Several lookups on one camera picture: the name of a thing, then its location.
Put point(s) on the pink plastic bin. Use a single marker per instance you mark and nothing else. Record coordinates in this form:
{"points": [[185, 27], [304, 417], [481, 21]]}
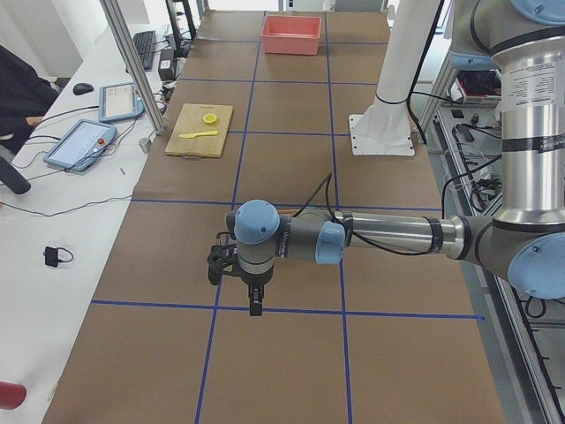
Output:
{"points": [[291, 35]]}

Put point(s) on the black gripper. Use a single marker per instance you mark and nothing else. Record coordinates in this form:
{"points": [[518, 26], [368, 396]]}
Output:
{"points": [[255, 281]]}

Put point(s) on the black computer mouse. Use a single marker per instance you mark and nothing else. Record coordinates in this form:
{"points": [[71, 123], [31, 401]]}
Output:
{"points": [[82, 88]]}

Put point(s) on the person in black clothes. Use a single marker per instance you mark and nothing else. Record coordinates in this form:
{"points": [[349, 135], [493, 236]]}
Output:
{"points": [[25, 99]]}

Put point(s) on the black keyboard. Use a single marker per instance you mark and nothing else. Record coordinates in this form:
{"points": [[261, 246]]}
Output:
{"points": [[145, 45]]}

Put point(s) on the small black clip device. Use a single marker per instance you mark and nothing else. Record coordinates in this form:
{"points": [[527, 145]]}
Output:
{"points": [[54, 256]]}

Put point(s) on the yellow lemon slice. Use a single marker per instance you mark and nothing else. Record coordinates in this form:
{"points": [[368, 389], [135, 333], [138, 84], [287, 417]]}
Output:
{"points": [[210, 118]]}

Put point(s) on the far teach pendant tablet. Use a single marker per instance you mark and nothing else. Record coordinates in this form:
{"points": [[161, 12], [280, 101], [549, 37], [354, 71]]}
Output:
{"points": [[119, 102]]}

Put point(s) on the yellow plastic knife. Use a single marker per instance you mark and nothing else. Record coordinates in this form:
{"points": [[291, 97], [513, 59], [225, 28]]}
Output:
{"points": [[193, 135]]}

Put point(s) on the aluminium frame post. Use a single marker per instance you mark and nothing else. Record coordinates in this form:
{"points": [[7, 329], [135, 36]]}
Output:
{"points": [[123, 39]]}

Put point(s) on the near teach pendant tablet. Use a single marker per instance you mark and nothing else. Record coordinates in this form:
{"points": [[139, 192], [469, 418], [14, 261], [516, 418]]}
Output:
{"points": [[81, 145]]}

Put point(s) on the red cylinder object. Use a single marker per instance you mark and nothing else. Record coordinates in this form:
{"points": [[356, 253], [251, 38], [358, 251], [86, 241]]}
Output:
{"points": [[12, 395]]}

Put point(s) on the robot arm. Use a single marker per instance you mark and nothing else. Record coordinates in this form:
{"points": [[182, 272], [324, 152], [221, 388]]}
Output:
{"points": [[523, 242]]}

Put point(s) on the black power adapter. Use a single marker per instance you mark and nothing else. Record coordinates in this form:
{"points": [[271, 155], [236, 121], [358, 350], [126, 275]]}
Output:
{"points": [[167, 67]]}

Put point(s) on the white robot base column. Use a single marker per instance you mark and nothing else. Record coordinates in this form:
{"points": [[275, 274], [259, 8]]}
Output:
{"points": [[385, 127]]}

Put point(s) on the teach pendant tablet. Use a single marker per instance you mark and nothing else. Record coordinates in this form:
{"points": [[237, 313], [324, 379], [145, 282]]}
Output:
{"points": [[81, 145], [119, 102]]}

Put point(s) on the bamboo cutting board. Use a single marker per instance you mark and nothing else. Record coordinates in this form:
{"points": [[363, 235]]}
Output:
{"points": [[190, 121]]}

